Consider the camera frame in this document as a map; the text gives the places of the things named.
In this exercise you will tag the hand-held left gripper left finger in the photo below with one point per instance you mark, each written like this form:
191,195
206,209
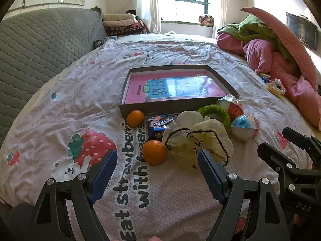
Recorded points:
104,175

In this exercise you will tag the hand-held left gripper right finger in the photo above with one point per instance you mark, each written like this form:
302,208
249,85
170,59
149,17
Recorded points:
210,178

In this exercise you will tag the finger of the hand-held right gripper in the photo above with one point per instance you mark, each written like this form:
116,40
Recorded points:
268,153
296,138

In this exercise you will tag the plastic-wrapped red white toy ball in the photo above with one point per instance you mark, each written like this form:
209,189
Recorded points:
242,128
234,110

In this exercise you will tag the orange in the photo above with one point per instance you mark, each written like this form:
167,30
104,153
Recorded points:
135,118
154,152

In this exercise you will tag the pink-lined cardboard tray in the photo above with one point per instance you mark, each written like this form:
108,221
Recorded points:
130,111

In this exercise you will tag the blue cookie packet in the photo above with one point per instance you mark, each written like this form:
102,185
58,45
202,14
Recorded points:
156,125

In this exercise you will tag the yellow snack packet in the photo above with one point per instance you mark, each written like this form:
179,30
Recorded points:
265,75
274,87

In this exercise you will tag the blue snack packet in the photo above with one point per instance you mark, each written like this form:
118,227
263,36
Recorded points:
264,79

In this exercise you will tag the coral pink quilt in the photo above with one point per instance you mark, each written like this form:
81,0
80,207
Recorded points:
283,32

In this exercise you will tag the green quilt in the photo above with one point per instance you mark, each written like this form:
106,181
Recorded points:
250,29

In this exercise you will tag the grey quilted headboard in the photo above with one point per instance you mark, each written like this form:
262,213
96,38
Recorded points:
50,50

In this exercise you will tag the dark patterned folded blanket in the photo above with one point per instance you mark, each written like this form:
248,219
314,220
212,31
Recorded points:
125,31

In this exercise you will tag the patterned cloth bundle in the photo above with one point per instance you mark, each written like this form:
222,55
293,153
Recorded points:
206,20

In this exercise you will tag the pink folded blanket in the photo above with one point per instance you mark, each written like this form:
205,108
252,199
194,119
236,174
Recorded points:
120,23

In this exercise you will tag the white curtain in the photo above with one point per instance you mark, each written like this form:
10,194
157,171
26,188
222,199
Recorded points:
222,2
148,5

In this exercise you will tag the cream folded blanket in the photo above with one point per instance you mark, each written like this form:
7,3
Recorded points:
117,17

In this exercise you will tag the black cloth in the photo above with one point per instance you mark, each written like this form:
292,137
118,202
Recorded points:
131,12

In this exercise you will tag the dark framed wall panel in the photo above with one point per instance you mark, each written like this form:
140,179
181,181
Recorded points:
302,30

